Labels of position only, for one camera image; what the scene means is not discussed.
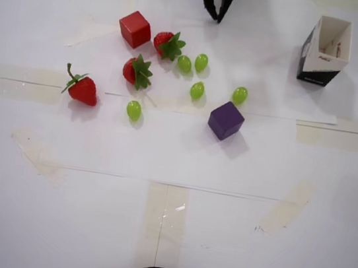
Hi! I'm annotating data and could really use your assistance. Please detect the strawberry with long green stem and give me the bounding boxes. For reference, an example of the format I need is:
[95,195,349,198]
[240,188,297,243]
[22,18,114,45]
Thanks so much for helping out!
[59,62,103,108]

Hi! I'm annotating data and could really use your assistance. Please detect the purple cube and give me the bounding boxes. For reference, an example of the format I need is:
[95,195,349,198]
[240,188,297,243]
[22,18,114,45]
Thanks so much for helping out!
[205,98,248,145]

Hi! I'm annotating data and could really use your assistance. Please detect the strawberry with spiky leaves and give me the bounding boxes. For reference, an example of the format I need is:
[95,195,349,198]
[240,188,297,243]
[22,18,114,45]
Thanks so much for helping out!
[120,51,157,92]
[150,28,188,64]

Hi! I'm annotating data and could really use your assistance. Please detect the red cube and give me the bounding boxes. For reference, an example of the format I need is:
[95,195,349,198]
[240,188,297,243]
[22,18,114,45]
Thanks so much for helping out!
[115,8,155,52]

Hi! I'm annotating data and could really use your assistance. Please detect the green grape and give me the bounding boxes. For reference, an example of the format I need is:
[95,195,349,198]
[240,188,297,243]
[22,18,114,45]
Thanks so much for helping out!
[231,85,250,107]
[124,100,144,123]
[175,54,194,76]
[193,52,210,75]
[189,80,206,101]

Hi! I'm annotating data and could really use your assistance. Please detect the open white and black carton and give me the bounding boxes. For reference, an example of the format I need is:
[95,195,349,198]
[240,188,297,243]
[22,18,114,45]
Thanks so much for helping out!
[295,13,356,90]

